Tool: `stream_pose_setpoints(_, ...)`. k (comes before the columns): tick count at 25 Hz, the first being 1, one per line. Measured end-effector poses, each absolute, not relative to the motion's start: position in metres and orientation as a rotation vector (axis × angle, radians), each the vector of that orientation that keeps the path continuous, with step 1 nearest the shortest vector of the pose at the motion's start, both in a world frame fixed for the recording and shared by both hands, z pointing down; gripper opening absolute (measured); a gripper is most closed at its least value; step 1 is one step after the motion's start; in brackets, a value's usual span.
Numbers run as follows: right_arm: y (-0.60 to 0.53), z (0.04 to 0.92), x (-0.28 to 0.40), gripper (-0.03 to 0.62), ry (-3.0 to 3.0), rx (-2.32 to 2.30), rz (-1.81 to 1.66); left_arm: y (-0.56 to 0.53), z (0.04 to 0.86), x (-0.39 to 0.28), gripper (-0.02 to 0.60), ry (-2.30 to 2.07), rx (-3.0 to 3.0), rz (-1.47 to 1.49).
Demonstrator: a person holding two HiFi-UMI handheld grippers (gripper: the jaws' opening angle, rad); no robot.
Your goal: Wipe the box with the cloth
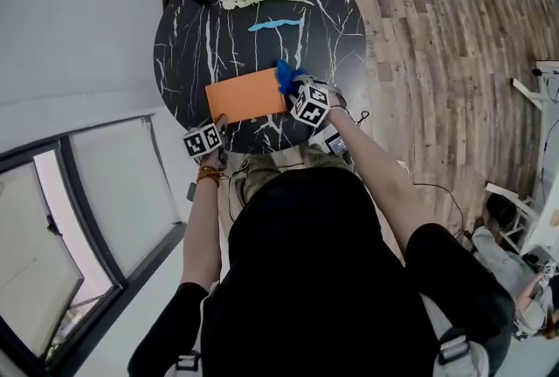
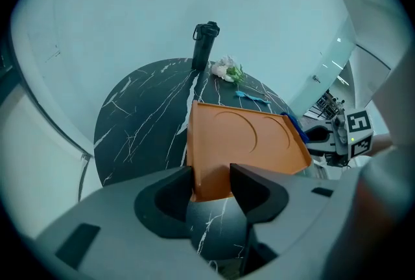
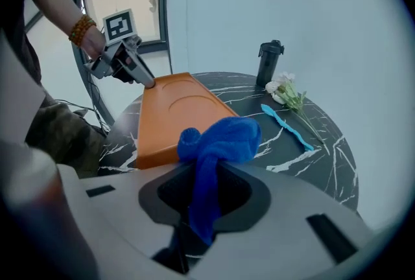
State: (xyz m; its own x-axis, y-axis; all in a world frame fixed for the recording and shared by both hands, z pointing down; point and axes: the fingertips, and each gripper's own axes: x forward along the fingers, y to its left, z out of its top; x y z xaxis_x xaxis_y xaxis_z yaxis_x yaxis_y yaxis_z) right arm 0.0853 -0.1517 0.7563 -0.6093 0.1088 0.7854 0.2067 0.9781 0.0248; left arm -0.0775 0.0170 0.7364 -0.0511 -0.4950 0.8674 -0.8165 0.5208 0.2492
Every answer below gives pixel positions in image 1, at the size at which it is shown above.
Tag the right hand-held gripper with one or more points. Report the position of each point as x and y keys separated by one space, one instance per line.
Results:
x=312 y=104

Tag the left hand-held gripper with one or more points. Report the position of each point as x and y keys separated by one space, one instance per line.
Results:
x=202 y=140

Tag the orange box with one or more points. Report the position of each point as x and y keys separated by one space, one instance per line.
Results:
x=244 y=98

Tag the blue cloth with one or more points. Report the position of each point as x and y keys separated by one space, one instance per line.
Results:
x=286 y=76

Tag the person's right forearm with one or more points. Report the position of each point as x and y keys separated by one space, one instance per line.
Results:
x=380 y=179

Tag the person's left forearm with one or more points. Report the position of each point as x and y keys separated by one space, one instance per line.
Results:
x=203 y=235

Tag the small screen device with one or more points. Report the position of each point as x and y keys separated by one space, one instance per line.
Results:
x=337 y=144

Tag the light blue strip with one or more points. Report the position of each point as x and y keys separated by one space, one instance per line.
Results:
x=273 y=25

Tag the black-framed window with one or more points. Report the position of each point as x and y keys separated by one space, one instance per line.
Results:
x=96 y=209

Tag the person's black shirt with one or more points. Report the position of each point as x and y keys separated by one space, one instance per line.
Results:
x=314 y=279

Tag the black stool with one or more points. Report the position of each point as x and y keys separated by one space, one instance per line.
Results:
x=501 y=209

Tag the white desk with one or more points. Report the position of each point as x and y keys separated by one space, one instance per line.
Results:
x=546 y=174

